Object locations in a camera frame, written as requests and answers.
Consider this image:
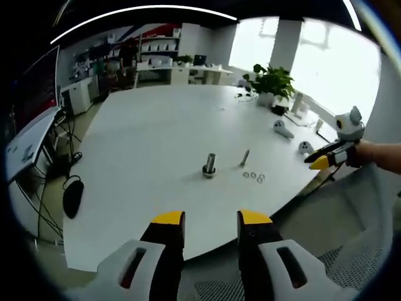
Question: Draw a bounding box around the curved ceiling light strip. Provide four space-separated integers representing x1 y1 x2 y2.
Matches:
343 0 363 31
49 4 239 45

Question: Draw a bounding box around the white handheld controller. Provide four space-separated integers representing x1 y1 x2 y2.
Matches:
273 120 295 140
298 140 315 156

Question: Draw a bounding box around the potted green plant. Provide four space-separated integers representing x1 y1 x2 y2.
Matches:
242 64 297 107

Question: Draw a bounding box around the white cabinet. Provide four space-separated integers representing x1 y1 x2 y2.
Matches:
61 77 102 115

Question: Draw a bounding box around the large computer monitor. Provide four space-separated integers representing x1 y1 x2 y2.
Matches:
12 45 61 132

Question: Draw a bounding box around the large metal threaded stud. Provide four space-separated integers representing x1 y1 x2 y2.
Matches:
202 152 217 179

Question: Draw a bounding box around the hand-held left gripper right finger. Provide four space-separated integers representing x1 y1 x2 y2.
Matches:
237 209 345 301

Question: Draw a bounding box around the shelf unit with white bins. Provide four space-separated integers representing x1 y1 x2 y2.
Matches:
137 26 182 63

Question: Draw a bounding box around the white standing desk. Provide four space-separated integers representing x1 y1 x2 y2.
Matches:
4 108 63 186

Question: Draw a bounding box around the thin black cable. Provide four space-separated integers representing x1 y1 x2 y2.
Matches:
313 164 343 190

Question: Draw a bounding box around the long white desk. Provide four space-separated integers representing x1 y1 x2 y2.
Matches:
137 61 234 86

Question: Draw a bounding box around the bundle of black desk cables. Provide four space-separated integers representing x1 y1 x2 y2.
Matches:
33 109 83 241

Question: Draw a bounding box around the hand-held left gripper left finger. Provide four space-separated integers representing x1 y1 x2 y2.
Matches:
95 210 185 301

